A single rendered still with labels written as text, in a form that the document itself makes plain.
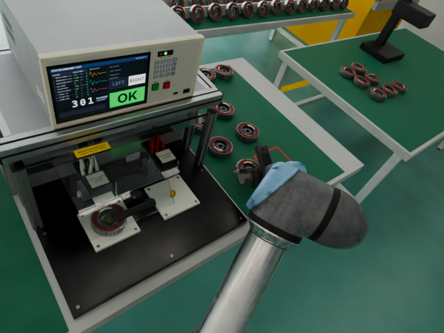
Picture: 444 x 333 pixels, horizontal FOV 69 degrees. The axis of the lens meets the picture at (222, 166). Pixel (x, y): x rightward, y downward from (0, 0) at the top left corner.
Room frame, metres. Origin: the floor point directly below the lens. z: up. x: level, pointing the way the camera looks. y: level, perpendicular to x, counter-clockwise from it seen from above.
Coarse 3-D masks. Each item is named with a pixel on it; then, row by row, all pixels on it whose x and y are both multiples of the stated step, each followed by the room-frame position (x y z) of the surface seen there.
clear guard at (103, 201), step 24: (120, 144) 0.61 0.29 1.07; (72, 168) 0.48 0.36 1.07; (96, 168) 0.51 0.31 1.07; (120, 168) 0.53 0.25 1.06; (144, 168) 0.56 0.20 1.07; (72, 192) 0.41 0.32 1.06; (96, 192) 0.44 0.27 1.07; (120, 192) 0.46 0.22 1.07; (144, 192) 0.49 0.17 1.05; (168, 192) 0.53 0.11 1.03; (96, 216) 0.39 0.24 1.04; (144, 216) 0.45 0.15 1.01
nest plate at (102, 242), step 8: (128, 224) 0.54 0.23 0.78; (136, 224) 0.55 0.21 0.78; (128, 232) 0.52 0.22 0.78; (136, 232) 0.52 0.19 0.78; (96, 240) 0.45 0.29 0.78; (104, 240) 0.46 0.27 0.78; (112, 240) 0.47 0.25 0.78; (120, 240) 0.48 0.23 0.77; (96, 248) 0.43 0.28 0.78; (104, 248) 0.44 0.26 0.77
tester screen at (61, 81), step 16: (96, 64) 0.63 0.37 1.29; (112, 64) 0.67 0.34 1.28; (128, 64) 0.70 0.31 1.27; (144, 64) 0.73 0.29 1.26; (64, 80) 0.57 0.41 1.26; (80, 80) 0.60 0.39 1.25; (96, 80) 0.63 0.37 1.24; (64, 96) 0.57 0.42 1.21; (80, 96) 0.60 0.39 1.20; (96, 96) 0.63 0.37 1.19; (144, 96) 0.74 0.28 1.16; (96, 112) 0.63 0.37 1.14
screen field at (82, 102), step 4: (92, 96) 0.62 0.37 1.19; (72, 100) 0.58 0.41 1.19; (76, 100) 0.59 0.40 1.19; (80, 100) 0.60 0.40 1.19; (84, 100) 0.61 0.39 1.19; (88, 100) 0.61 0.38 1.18; (92, 100) 0.62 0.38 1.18; (72, 104) 0.58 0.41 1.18; (76, 104) 0.59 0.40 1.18; (80, 104) 0.60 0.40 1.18; (84, 104) 0.60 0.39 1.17; (88, 104) 0.61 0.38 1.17
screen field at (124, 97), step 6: (126, 90) 0.70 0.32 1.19; (132, 90) 0.71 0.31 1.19; (138, 90) 0.72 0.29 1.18; (144, 90) 0.74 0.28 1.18; (114, 96) 0.67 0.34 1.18; (120, 96) 0.68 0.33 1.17; (126, 96) 0.70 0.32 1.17; (132, 96) 0.71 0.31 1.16; (138, 96) 0.72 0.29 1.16; (114, 102) 0.67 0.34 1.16; (120, 102) 0.68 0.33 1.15; (126, 102) 0.70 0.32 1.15; (132, 102) 0.71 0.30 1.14
